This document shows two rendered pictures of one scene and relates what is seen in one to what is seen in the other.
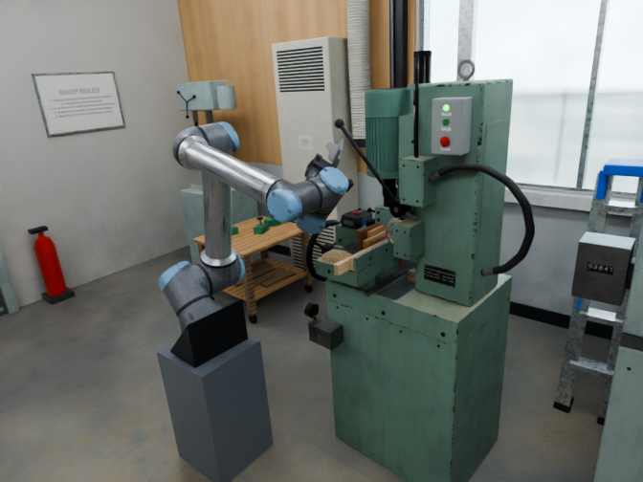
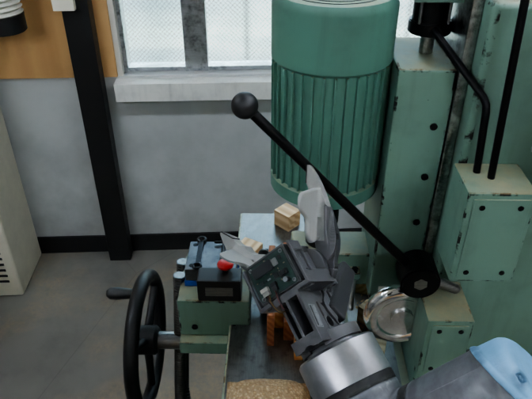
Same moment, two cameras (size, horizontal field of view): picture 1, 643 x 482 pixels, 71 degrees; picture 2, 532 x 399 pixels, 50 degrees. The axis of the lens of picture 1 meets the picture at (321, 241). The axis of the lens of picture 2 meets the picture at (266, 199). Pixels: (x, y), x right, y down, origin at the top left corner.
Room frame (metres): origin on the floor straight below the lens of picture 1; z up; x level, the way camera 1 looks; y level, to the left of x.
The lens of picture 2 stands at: (1.17, 0.35, 1.71)
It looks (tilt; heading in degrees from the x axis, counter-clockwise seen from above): 34 degrees down; 317
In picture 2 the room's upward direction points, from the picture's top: straight up
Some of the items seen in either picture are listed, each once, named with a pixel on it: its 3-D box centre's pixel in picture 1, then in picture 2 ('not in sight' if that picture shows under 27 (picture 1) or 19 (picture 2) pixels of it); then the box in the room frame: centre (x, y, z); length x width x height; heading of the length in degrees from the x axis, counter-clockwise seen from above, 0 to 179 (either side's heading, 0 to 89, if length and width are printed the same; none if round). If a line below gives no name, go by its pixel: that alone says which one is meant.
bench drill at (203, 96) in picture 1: (218, 177); not in sight; (3.90, 0.85, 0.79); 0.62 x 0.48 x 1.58; 50
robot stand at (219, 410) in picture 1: (218, 400); not in sight; (1.62, 0.49, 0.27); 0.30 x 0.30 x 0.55; 50
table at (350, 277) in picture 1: (373, 247); (260, 309); (1.80, -0.22, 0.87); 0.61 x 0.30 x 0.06; 136
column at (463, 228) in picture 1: (461, 192); (493, 201); (1.50, -0.49, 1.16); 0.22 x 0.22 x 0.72; 46
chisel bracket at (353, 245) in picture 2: (394, 217); (328, 260); (1.68, -0.29, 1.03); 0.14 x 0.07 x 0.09; 46
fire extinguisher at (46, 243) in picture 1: (49, 263); not in sight; (3.36, 2.16, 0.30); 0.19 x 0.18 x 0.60; 50
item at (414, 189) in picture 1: (417, 181); (483, 223); (1.44, -0.32, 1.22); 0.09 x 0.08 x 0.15; 46
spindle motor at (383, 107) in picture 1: (389, 133); (328, 96); (1.70, -0.28, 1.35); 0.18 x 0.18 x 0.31
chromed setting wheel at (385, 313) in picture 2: (400, 233); (400, 313); (1.52, -0.28, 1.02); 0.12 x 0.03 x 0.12; 46
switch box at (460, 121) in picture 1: (451, 125); not in sight; (1.38, -0.41, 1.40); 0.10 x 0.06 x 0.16; 46
